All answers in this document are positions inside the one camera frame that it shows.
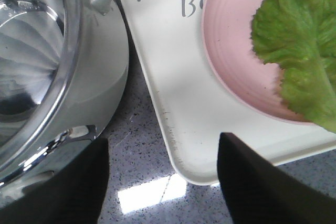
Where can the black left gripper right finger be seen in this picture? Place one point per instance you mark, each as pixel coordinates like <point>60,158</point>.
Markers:
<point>255,191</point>

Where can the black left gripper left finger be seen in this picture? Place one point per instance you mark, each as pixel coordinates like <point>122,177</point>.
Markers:
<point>75,195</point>

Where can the green lettuce leaf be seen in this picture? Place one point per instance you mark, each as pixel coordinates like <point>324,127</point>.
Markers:
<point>299,36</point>

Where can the pink round plate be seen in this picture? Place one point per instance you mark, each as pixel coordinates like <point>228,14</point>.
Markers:
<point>226,32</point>

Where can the cream bear serving tray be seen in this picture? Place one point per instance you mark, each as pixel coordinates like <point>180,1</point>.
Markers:
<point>192,106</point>

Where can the green electric cooking pot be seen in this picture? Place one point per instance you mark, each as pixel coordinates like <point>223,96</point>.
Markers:
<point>64,65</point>

